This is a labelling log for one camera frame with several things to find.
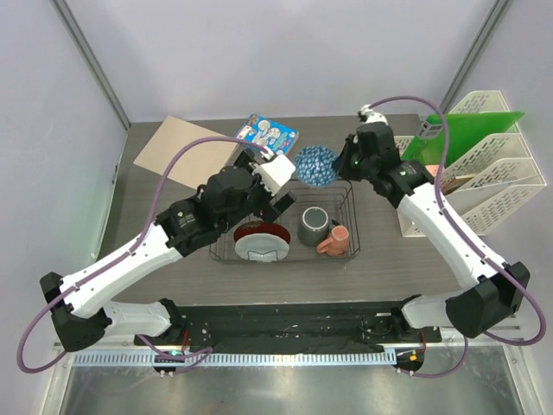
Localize dark red plate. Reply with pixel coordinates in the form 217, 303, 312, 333
233, 220, 291, 244

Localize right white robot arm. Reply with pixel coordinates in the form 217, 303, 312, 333
332, 122, 530, 342

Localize brown items in organizer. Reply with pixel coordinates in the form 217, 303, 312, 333
424, 164, 476, 195

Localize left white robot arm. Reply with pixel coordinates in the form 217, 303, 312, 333
40, 150, 296, 352

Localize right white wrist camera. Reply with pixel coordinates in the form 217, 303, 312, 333
357, 105, 388, 125

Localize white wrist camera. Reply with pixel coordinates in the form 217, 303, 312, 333
253, 154, 296, 195
357, 105, 388, 125

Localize grey mug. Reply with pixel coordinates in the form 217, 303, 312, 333
297, 206, 330, 246

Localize black wire dish rack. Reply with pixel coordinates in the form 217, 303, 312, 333
209, 180, 360, 263

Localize pink mug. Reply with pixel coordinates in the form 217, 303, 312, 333
316, 225, 350, 257

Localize white slotted cable duct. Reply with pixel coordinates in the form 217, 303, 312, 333
73, 349, 397, 367

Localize white plate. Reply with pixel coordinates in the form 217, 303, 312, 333
235, 233, 289, 263

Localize beige board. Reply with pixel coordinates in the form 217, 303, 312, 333
134, 116, 238, 189

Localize blue red patterned bowl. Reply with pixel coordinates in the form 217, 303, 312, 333
294, 145, 338, 187

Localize green plastic folder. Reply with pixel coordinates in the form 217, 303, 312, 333
401, 111, 525, 167

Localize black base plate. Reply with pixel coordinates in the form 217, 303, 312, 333
149, 301, 442, 354

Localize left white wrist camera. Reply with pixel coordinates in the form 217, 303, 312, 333
253, 154, 296, 195

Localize white file organizer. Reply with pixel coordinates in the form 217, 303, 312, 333
384, 89, 548, 238

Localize blue picture box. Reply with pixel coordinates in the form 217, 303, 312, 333
235, 113, 300, 154

